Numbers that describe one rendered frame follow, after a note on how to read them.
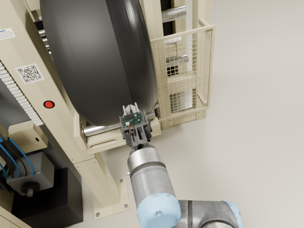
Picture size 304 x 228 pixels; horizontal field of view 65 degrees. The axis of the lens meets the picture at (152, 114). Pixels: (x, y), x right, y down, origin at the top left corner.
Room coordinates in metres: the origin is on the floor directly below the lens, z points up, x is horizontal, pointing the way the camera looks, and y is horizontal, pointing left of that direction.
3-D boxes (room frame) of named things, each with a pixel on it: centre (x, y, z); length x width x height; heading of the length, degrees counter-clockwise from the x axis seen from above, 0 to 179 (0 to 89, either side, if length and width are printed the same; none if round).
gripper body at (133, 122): (0.40, 0.05, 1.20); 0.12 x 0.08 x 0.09; 7
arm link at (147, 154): (0.32, 0.04, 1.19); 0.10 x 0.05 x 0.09; 97
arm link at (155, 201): (0.24, 0.03, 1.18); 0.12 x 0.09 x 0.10; 7
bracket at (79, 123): (0.87, 0.35, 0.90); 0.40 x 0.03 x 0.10; 7
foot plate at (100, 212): (0.84, 0.42, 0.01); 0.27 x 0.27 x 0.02; 7
